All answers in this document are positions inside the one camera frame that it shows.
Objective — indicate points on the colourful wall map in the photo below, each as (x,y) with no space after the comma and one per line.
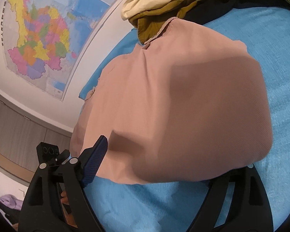
(42,39)

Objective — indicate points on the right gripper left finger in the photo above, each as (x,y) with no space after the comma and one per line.
(42,210)

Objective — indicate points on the pink beige coat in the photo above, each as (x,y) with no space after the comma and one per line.
(189,105)

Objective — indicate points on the grey wardrobe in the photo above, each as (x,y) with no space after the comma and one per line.
(20,134)

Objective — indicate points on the purple cloth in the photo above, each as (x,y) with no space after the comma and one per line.
(11,202)

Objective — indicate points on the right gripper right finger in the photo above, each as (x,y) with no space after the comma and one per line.
(249,209)

